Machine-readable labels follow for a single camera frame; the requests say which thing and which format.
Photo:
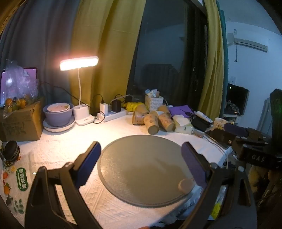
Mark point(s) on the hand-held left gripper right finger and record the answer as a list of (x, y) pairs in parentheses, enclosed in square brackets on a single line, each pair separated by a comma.
[(194, 164)]

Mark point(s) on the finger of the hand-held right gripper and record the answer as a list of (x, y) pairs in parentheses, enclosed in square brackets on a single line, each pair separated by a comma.
[(222, 137), (236, 130)]

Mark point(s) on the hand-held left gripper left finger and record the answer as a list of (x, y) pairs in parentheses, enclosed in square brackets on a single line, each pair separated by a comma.
[(87, 164)]

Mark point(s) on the brown paper cup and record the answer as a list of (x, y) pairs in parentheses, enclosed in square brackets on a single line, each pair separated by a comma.
[(142, 108), (138, 117), (164, 108), (152, 125), (166, 122)]

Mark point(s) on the white printed mug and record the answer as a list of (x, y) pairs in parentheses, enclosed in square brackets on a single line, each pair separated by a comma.
[(218, 124)]

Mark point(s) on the black box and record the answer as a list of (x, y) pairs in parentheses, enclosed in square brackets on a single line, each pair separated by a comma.
[(201, 123)]

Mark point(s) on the white textured tablecloth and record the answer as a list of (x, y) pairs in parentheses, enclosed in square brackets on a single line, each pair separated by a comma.
[(66, 145)]

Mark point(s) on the white tube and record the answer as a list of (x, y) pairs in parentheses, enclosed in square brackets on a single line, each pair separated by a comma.
[(203, 115)]

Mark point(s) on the black monitor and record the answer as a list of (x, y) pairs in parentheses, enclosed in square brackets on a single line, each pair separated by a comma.
[(236, 99)]

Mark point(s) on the tissue packet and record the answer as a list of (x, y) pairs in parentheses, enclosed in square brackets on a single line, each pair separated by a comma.
[(182, 126)]

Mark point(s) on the dark speckled panel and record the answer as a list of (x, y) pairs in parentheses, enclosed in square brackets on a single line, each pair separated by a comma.
[(276, 114)]

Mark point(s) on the yellow white packet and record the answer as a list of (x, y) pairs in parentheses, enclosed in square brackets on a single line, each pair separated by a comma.
[(218, 203)]

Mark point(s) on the white plate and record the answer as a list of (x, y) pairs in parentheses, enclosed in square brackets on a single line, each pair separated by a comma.
[(59, 127)]

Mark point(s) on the purple cloth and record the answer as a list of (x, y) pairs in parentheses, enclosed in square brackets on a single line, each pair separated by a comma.
[(180, 110)]

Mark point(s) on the white power strip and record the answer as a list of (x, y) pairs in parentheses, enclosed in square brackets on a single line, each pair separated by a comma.
[(110, 116)]

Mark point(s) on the round grey mat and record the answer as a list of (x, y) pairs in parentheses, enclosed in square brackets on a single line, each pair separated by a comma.
[(141, 169)]

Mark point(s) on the purple bowl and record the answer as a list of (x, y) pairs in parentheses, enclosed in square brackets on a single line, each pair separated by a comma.
[(57, 117)]

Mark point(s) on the white charger plug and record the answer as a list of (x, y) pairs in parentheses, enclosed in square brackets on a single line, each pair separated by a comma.
[(103, 107)]

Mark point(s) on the white inner bowl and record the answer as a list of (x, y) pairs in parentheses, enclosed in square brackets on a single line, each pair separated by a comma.
[(58, 107)]

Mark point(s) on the black charger plug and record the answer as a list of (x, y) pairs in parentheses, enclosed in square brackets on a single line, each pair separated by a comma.
[(116, 105)]

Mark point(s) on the yellow cloth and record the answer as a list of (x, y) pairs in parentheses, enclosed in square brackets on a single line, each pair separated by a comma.
[(131, 106)]

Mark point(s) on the white woven basket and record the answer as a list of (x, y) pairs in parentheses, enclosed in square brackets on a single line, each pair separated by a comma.
[(154, 102)]

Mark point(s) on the yellow curtain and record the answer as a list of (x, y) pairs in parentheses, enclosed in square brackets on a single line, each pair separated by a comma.
[(101, 41), (213, 57)]

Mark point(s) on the printed fruit sticker sheet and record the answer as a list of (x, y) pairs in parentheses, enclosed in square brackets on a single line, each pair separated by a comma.
[(13, 182)]

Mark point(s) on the cardboard box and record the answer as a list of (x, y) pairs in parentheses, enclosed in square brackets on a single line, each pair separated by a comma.
[(21, 123)]

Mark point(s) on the black round case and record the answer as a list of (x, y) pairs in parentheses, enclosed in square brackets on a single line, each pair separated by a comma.
[(10, 150)]

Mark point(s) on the white air conditioner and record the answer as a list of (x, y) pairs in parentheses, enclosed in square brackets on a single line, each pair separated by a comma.
[(249, 43)]

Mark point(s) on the oranges in plastic bag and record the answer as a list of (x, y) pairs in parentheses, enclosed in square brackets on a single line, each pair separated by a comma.
[(16, 102)]

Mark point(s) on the white desk lamp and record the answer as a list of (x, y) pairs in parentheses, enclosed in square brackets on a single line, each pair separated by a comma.
[(79, 66)]

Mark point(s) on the dark window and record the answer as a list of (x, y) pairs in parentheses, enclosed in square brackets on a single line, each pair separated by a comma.
[(167, 50)]

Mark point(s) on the laptop screen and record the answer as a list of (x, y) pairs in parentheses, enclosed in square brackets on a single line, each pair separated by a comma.
[(18, 79)]

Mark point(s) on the grey curtain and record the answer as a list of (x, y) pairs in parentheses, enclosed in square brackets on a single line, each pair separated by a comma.
[(33, 39)]

